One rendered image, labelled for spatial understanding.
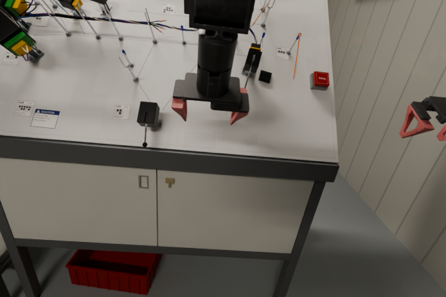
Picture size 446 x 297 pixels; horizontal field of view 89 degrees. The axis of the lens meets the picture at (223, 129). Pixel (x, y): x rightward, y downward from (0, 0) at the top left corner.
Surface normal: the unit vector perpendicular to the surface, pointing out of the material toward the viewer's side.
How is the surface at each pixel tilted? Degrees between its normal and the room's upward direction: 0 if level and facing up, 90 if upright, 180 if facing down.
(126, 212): 90
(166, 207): 90
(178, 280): 0
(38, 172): 90
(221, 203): 90
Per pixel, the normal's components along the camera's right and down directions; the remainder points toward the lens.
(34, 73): 0.08, -0.26
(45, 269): 0.11, -0.91
